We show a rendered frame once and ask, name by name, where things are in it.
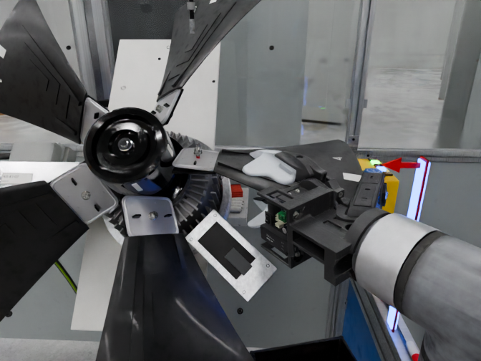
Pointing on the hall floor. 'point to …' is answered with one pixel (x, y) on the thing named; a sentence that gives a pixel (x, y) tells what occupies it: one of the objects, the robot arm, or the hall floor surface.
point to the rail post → (339, 309)
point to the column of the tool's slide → (77, 16)
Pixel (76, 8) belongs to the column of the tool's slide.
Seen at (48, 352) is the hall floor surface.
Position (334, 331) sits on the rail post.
